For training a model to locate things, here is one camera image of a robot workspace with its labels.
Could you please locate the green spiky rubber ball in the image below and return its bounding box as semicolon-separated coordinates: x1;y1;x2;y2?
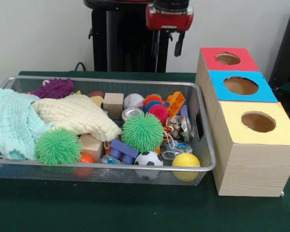
34;127;83;166
120;113;165;153

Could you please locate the wooden cube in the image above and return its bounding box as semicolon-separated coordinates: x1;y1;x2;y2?
102;92;125;119

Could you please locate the small soccer ball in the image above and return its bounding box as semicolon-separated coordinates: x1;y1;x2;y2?
134;151;164;181

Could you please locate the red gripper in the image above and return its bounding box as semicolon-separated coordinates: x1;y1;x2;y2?
145;3;194;58

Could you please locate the silver mesh bin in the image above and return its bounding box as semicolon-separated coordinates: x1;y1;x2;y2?
0;75;217;187

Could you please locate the mint green cloth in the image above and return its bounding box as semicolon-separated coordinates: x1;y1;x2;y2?
0;86;55;160

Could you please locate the purple toy building block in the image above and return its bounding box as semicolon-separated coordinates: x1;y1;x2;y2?
109;139;140;165

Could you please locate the wooden box with three holes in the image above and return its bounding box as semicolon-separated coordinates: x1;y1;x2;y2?
195;47;290;197

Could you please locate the cream cloth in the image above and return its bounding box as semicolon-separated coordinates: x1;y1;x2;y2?
31;94;123;142

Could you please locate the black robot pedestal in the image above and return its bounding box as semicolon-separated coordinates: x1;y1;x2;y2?
83;0;171;73

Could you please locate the yellow foam ball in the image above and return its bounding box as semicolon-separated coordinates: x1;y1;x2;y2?
172;152;201;182

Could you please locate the purple spiky rubber toy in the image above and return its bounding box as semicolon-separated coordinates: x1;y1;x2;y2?
29;77;75;99

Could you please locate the small baseball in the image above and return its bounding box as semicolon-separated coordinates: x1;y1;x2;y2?
123;93;145;109

